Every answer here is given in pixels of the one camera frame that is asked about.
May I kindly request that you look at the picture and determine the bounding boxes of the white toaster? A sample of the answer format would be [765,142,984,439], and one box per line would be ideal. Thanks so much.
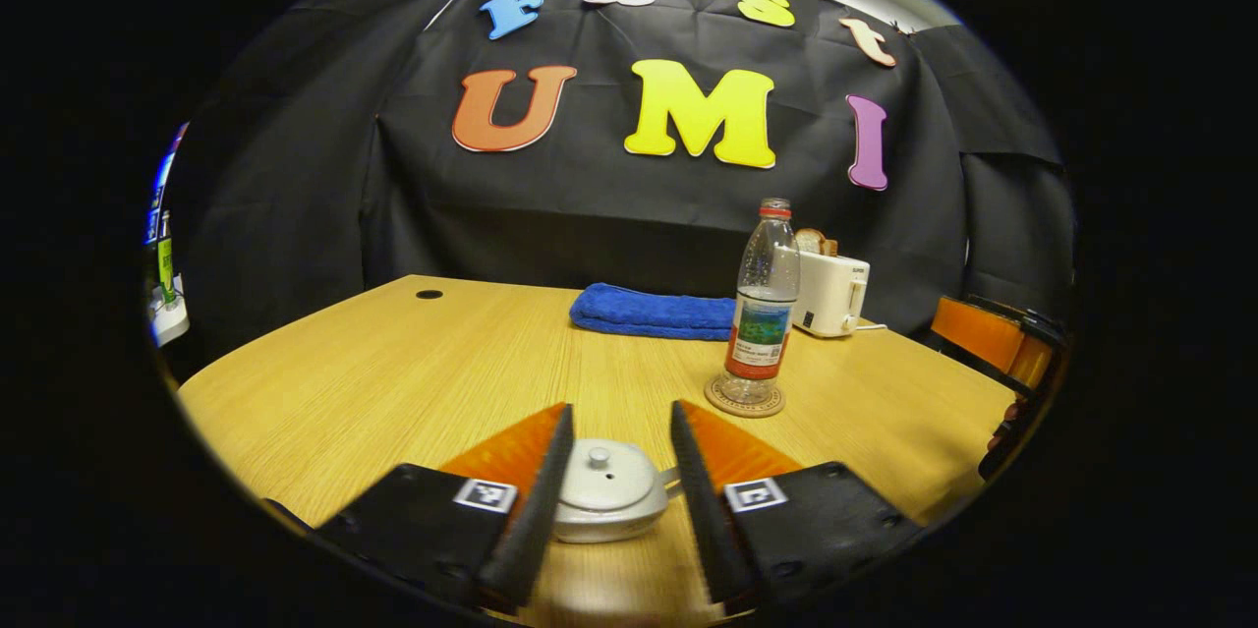
[791,250,872,340]

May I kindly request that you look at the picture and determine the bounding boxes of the black backdrop cloth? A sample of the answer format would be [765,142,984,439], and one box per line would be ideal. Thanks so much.
[162,0,1077,383]

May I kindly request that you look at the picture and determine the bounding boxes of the green drink bottle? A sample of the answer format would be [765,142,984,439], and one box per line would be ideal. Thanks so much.
[156,210,179,308]

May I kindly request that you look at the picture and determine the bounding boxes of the round wooden coaster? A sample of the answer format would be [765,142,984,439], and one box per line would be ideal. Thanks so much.
[704,372,788,420]

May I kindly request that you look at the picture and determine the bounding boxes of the blue folded towel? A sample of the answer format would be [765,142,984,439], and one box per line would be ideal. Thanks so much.
[569,282,739,343]

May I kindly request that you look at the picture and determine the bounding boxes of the clear plastic water bottle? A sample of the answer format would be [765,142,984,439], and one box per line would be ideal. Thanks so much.
[722,197,803,406]

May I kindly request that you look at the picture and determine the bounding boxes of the white floral teacup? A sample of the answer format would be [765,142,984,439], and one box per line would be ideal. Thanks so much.
[549,466,685,546]

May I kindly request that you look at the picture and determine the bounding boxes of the computer monitor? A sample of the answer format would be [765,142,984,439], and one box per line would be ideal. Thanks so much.
[145,121,191,247]

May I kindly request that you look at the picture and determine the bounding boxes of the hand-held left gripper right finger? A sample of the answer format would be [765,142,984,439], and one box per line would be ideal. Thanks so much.
[669,399,926,607]

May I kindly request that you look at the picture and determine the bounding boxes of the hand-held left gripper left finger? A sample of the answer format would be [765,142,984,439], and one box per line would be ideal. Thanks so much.
[314,401,577,609]

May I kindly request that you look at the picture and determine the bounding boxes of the white power strip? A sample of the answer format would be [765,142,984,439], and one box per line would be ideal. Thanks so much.
[147,274,192,348]

